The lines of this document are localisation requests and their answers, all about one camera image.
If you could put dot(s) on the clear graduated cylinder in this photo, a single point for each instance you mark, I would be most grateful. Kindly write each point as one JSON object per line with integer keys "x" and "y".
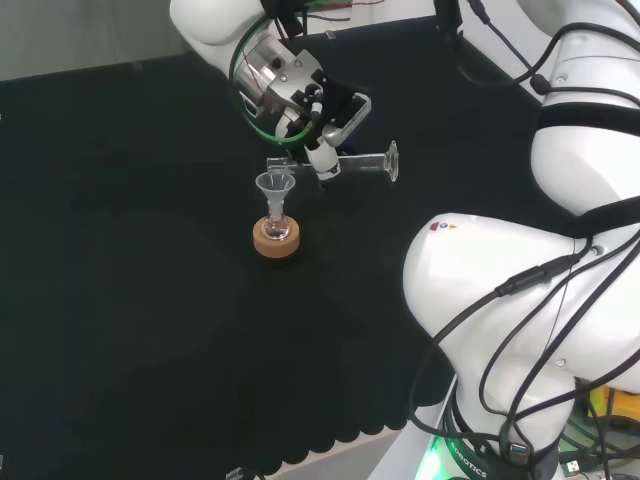
{"x": 362, "y": 161}

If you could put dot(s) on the small round-bottom glass flask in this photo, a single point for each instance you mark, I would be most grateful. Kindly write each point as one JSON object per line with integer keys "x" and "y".
{"x": 275, "y": 231}

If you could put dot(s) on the clear plastic funnel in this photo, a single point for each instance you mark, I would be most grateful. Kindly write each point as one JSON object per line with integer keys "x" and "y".
{"x": 274, "y": 186}

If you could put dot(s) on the black bench cloth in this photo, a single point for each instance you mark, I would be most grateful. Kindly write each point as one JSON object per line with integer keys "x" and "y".
{"x": 150, "y": 250}

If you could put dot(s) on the silver usb plug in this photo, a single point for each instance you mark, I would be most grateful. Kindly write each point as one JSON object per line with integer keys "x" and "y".
{"x": 573, "y": 466}

